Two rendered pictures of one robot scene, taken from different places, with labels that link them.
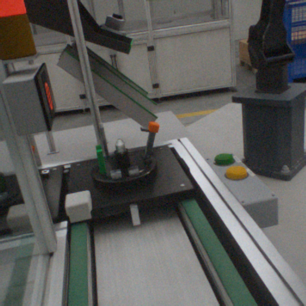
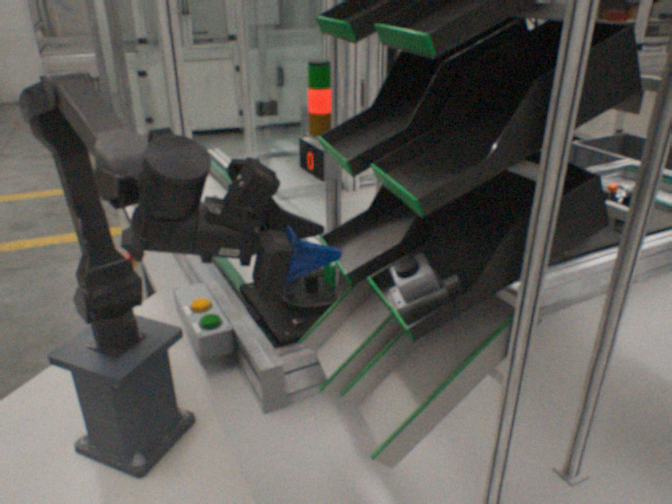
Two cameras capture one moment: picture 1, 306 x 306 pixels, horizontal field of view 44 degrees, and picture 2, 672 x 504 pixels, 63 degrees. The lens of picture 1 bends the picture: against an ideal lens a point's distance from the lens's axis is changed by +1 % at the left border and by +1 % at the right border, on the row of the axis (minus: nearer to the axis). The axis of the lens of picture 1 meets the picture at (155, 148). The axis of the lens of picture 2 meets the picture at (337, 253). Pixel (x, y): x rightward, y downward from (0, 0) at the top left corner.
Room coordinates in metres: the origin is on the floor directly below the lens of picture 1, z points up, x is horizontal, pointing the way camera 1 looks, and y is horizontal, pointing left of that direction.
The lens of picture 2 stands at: (1.68, -0.22, 1.57)
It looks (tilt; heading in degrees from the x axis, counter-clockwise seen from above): 27 degrees down; 160
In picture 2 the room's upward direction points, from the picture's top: straight up
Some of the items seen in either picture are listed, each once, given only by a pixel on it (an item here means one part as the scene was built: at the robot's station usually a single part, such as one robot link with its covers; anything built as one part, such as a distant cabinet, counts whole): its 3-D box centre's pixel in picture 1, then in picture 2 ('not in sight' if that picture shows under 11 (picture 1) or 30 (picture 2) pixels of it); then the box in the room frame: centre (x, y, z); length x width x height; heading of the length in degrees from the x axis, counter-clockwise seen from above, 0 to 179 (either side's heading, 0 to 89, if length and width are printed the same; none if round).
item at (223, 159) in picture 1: (223, 161); (210, 322); (0.73, -0.14, 0.96); 0.04 x 0.04 x 0.02
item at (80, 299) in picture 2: (269, 52); (110, 292); (0.89, -0.30, 1.15); 0.09 x 0.07 x 0.06; 111
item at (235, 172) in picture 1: (236, 174); (201, 306); (0.67, -0.15, 0.96); 0.04 x 0.04 x 0.02
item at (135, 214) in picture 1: (134, 214); not in sight; (0.60, 0.05, 0.95); 0.01 x 0.01 x 0.04; 8
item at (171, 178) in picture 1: (125, 178); (311, 300); (0.72, 0.07, 0.96); 0.24 x 0.24 x 0.02; 8
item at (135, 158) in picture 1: (124, 170); (311, 292); (0.72, 0.07, 0.98); 0.14 x 0.14 x 0.02
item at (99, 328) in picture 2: (271, 77); (114, 325); (0.89, -0.30, 1.09); 0.07 x 0.07 x 0.06; 46
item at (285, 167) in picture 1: (272, 128); (127, 390); (0.89, -0.30, 0.96); 0.15 x 0.15 x 0.20; 46
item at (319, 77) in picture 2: not in sight; (319, 76); (0.52, 0.16, 1.38); 0.05 x 0.05 x 0.05
